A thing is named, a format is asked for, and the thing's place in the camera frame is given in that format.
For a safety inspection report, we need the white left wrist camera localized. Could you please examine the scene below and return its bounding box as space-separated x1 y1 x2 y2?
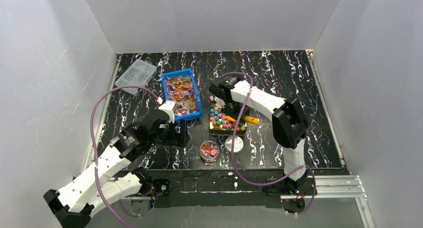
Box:
158 100 177 123

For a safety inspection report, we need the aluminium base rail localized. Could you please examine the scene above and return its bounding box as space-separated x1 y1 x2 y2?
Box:
62 175 376 228

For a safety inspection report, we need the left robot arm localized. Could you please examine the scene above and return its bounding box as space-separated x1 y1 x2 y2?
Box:
43 110 189 228

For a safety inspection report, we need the dark tin of star candies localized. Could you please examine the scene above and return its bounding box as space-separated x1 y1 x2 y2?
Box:
209 101 235 136

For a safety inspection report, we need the blue plastic candy bin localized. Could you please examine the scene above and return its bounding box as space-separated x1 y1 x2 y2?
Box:
162 68 203 122

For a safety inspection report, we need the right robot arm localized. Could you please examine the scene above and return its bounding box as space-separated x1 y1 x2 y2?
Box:
209 72 309 189

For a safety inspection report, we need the white round jar lid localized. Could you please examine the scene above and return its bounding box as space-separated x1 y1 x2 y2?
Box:
224 136 244 153

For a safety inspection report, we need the yellow plastic scoop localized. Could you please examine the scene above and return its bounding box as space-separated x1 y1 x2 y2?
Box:
222 115 259 125

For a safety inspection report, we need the clear compartment organizer box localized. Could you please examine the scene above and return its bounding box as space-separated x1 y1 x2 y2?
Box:
114 59 157 87

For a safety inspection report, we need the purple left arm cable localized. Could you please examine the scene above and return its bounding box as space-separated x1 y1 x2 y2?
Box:
90 85 163 228

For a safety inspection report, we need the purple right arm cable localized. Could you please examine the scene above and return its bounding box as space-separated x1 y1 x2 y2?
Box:
218 72 318 216

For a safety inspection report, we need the clear round plastic jar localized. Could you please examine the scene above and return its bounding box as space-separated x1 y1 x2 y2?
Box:
199 141 220 163

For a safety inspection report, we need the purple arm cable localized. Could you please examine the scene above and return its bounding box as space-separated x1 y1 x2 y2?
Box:
218 72 318 216
90 85 163 228

